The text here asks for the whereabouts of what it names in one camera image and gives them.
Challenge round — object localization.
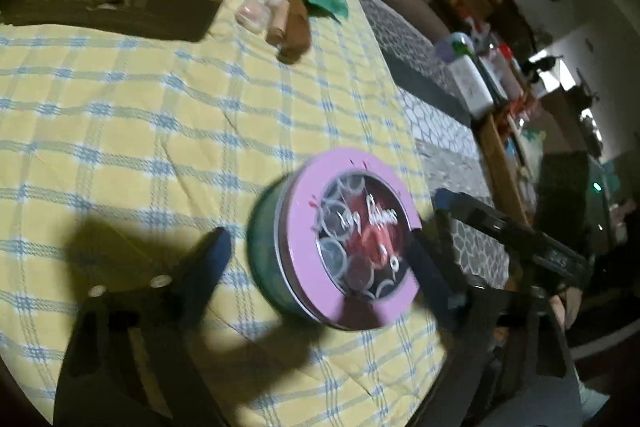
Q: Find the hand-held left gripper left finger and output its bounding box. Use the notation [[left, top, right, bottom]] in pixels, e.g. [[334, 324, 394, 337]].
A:
[[52, 227, 233, 427]]

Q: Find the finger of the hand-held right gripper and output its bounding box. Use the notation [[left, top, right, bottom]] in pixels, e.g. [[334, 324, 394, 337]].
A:
[[434, 188, 593, 293]]

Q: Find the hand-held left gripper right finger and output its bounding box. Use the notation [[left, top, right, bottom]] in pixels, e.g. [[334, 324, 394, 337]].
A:
[[407, 229, 587, 427]]

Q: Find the round tin with pink lid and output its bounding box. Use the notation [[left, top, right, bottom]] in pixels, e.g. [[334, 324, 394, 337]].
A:
[[246, 148, 423, 332]]

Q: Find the wooden side table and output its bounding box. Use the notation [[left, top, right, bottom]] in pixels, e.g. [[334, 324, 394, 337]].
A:
[[474, 111, 543, 228]]

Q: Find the red cap bottle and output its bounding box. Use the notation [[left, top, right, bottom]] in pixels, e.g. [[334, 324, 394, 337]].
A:
[[495, 44, 526, 100]]

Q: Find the white rectangular box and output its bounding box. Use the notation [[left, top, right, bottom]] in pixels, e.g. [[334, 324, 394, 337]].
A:
[[446, 56, 497, 118]]

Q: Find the yellow plaid tablecloth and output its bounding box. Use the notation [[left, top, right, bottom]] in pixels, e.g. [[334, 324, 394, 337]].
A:
[[0, 0, 451, 427]]

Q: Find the purple and green container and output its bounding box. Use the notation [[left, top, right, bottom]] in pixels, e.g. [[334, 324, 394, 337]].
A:
[[434, 33, 476, 64]]

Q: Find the grey patterned mat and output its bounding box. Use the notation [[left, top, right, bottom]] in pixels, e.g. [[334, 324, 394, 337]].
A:
[[354, 0, 512, 290]]

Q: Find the small clear plastic container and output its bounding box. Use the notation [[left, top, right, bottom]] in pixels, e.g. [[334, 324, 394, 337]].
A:
[[237, 0, 269, 32]]

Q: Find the peach bottle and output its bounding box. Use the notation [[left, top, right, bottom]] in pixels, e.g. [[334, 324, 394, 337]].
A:
[[265, 0, 293, 46]]

